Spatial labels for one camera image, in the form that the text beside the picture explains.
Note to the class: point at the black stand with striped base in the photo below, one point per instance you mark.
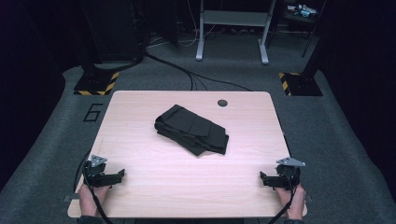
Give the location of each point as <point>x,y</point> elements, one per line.
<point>302,84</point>
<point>96,82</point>

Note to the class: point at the black pants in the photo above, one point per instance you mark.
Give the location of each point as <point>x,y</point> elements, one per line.
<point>193,129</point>

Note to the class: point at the white metal desk frame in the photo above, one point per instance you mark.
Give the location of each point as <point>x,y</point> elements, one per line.
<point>233,18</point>

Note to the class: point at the person's right hand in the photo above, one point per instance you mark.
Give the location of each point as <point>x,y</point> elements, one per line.
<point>294,202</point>

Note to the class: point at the dark shelf with small items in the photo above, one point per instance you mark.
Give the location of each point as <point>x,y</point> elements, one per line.
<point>300,11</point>

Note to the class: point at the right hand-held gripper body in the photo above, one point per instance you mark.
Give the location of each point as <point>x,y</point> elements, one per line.
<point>289,174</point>

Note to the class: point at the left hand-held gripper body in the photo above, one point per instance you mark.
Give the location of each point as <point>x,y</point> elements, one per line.
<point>95,172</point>

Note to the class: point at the black cabinet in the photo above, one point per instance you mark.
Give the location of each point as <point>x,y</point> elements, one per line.
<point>115,28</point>

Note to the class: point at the person's left hand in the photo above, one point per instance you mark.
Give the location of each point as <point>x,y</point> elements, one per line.
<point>91,199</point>

